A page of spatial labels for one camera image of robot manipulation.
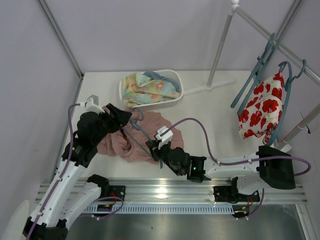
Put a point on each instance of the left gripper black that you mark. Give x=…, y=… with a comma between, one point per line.
x=115, y=117

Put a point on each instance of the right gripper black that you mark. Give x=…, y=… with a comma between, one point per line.
x=157, y=151

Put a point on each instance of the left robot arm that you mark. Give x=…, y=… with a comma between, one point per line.
x=54, y=215

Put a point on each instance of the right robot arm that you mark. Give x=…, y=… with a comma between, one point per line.
x=268, y=167

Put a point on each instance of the teal hanger with garment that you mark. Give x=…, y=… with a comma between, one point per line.
x=287, y=87

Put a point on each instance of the yellow floral garment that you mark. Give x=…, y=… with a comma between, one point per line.
x=138, y=89

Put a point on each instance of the blue garment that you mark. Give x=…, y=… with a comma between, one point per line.
x=155, y=76

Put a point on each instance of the white laundry basket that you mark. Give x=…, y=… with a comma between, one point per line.
x=159, y=105

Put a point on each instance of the red poppy floral garment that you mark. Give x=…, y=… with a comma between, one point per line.
x=263, y=110

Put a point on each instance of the silver clothes rack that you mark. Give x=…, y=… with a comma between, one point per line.
x=272, y=44

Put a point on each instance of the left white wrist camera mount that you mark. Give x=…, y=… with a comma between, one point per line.
x=92, y=105

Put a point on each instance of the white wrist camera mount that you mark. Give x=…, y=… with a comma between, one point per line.
x=164, y=136
x=92, y=105

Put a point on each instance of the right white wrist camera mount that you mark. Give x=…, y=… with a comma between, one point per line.
x=164, y=136

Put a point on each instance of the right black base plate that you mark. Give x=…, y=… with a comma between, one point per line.
x=226, y=195

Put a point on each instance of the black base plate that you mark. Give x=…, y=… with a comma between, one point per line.
x=117, y=191
x=226, y=195

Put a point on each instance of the aluminium mounting rail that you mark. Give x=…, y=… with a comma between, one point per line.
x=179, y=191

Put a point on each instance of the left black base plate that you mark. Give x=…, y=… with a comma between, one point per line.
x=117, y=191

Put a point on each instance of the white slotted cable duct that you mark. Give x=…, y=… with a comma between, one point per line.
x=207, y=209

